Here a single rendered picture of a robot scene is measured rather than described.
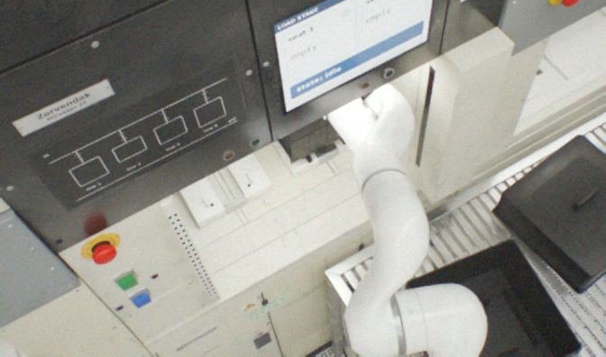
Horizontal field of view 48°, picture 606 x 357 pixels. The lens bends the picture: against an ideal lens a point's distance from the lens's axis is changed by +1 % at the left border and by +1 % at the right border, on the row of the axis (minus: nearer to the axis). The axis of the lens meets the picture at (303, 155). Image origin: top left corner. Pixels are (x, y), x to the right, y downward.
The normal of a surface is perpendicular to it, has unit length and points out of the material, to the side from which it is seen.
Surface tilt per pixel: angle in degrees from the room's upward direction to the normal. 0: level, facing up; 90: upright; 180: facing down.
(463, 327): 24
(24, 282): 90
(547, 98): 0
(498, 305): 0
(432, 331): 41
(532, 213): 0
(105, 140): 90
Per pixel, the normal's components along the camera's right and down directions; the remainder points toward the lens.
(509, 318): -0.07, -0.52
